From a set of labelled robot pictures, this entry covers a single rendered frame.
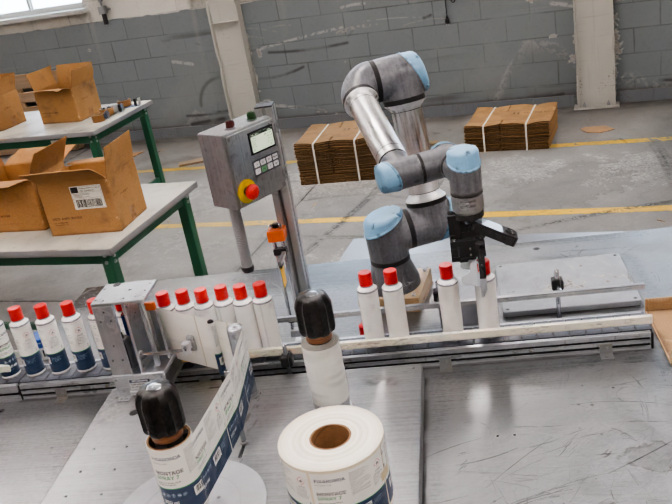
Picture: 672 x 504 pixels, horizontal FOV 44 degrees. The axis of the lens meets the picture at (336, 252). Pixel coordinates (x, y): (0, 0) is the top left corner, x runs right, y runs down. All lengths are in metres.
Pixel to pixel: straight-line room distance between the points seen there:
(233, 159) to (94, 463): 0.76
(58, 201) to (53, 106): 2.59
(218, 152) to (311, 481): 0.84
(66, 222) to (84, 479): 2.00
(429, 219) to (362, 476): 0.99
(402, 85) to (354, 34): 5.27
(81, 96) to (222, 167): 4.27
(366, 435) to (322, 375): 0.29
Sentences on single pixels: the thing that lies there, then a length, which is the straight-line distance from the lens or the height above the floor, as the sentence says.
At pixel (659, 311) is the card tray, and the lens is 2.28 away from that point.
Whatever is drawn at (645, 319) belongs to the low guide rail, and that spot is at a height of 0.91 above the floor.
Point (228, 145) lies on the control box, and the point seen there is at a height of 1.45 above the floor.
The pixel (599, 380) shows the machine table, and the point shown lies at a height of 0.83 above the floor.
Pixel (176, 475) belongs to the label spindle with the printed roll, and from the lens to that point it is 1.61.
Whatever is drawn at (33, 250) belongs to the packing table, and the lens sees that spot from 3.72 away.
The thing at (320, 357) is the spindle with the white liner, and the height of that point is 1.04.
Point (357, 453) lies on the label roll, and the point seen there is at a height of 1.02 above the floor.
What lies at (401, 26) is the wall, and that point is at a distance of 7.40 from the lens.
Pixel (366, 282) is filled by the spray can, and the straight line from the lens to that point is 2.03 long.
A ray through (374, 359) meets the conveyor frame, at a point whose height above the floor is 0.87.
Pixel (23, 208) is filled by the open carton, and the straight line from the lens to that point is 3.96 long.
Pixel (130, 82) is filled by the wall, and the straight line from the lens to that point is 8.58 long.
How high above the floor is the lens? 1.94
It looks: 23 degrees down
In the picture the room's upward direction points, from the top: 10 degrees counter-clockwise
